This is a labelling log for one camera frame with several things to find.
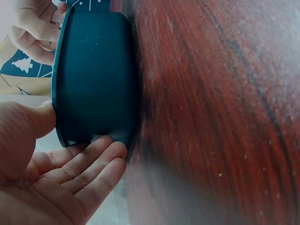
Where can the person's left hand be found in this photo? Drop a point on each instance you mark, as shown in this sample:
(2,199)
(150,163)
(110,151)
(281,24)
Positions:
(35,187)

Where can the person's right hand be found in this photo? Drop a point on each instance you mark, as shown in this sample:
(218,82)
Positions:
(35,30)

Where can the person's left thumb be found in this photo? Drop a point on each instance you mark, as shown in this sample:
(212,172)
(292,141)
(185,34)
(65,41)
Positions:
(25,126)

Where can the person's right fingers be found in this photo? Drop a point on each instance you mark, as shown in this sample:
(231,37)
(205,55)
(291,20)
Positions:
(39,39)

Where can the dark teal bowl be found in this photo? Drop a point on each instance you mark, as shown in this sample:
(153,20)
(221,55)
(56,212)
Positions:
(96,77)

